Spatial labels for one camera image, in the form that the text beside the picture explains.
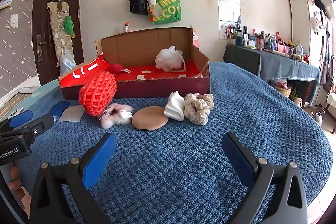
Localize blue knitted blanket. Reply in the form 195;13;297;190
15;62;334;224

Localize white cloth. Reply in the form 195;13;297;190
163;91;185;121

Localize pink plush toy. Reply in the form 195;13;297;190
193;30;199;48

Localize white wardrobe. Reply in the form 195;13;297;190
289;0;326;68

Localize dark brown door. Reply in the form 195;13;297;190
32;0;84;85

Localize person's left hand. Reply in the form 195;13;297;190
8;160;31;218

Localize black chair back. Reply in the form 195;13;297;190
223;44;261;77

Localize table with blue cloth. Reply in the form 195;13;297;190
255;50;320;104

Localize green plush toy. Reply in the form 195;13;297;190
63;16;76;38

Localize white mesh bath pouf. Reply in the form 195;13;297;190
155;46;186;72

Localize wicker basket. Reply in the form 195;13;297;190
272;79;291;98

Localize white sachet packet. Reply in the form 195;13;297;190
59;105;85;122

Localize red foam net sleeve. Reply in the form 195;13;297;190
78;72;117;117

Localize green tote bag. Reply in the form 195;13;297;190
147;0;182;24

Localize wall mirror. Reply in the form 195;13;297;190
218;0;242;40

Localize plastic bag on door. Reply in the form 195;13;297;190
59;47;76;76

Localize white fluffy star bunny plush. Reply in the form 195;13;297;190
99;103;133;129

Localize red-lined cardboard box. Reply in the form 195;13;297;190
58;27;210;100

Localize beige crochet scrunchie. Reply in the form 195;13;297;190
183;93;214;126

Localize beige hanging door organizer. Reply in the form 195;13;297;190
47;1;74;68

